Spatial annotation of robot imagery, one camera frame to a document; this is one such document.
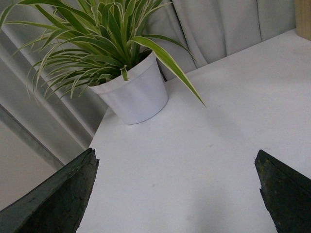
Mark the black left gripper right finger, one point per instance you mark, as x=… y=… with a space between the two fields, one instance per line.
x=286 y=194

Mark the white drawer cabinet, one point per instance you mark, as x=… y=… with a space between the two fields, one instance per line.
x=190 y=168

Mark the green spider plant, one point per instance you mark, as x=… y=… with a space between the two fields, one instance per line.
x=92 y=43

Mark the grey curtain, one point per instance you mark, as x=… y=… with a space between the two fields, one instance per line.
x=204 y=30

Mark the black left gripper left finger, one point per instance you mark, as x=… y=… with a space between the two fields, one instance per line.
x=58 y=204

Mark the white plant pot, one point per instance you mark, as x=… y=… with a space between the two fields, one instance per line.
x=139 y=98

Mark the light wooden post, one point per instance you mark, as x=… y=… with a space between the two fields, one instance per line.
x=303 y=18

